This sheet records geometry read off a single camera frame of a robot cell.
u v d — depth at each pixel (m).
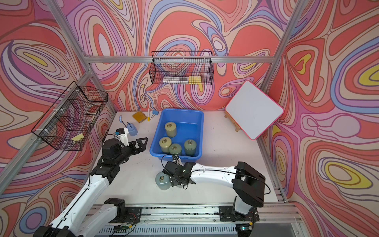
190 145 0.90
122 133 0.69
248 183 0.43
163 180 0.77
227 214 0.72
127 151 0.68
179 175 0.61
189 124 1.11
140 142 0.70
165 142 0.91
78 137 0.72
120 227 0.70
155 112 1.19
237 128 1.05
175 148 0.88
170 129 0.99
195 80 0.82
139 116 1.16
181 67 0.99
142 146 0.71
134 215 0.72
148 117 1.15
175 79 0.82
